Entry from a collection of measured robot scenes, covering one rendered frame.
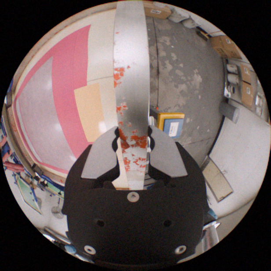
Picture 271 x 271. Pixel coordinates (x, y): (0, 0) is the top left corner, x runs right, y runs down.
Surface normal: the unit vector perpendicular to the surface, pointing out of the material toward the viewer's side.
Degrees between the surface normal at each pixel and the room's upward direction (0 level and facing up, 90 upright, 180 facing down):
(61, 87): 9
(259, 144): 90
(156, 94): 0
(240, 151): 90
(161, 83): 0
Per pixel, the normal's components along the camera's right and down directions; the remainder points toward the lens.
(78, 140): 0.02, 0.54
